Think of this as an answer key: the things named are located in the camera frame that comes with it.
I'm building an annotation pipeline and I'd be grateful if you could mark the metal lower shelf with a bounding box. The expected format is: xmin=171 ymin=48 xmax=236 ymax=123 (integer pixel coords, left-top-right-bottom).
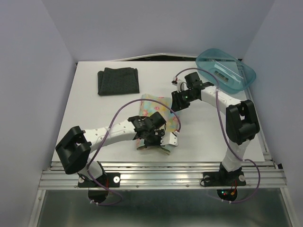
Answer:
xmin=31 ymin=189 xmax=292 ymax=227

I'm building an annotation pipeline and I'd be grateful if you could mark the pastel floral skirt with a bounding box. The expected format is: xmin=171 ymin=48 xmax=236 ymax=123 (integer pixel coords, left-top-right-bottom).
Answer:
xmin=136 ymin=94 xmax=179 ymax=155

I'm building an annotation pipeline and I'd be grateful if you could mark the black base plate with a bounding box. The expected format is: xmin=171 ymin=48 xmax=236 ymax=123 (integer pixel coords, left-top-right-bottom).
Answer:
xmin=200 ymin=172 xmax=246 ymax=188
xmin=78 ymin=172 xmax=121 ymax=188

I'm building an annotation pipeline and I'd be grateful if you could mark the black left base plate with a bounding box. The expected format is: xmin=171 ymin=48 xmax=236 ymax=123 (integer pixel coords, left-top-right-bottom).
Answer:
xmin=78 ymin=172 xmax=121 ymax=188

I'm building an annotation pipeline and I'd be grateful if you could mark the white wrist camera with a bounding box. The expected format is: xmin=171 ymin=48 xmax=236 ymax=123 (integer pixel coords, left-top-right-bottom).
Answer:
xmin=171 ymin=77 xmax=187 ymax=92
xmin=160 ymin=131 xmax=179 ymax=147

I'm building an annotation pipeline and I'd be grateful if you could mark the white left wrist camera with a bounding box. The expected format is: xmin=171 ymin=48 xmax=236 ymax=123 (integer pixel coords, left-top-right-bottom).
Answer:
xmin=160 ymin=131 xmax=179 ymax=147

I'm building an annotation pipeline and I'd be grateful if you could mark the dark dotted skirt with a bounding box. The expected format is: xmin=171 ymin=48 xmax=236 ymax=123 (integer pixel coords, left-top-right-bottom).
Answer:
xmin=97 ymin=67 xmax=140 ymax=96

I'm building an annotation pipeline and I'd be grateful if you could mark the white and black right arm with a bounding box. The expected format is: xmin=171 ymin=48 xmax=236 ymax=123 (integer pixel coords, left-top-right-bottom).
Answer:
xmin=171 ymin=72 xmax=260 ymax=186

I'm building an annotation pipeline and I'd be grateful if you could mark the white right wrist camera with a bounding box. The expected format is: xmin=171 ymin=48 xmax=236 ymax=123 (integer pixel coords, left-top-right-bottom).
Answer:
xmin=171 ymin=77 xmax=187 ymax=92

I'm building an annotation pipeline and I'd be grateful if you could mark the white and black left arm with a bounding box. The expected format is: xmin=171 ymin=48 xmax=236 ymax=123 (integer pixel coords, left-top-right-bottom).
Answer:
xmin=55 ymin=112 xmax=166 ymax=186

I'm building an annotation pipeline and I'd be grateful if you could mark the teal plastic basket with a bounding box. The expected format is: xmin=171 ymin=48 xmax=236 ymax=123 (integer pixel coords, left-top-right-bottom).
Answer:
xmin=196 ymin=48 xmax=256 ymax=94

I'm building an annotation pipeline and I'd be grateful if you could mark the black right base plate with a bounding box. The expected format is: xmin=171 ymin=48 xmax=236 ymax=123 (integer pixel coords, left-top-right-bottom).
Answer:
xmin=200 ymin=172 xmax=246 ymax=188

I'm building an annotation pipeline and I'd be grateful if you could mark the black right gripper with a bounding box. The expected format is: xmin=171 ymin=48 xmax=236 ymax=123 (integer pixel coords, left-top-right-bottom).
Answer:
xmin=169 ymin=89 xmax=197 ymax=114

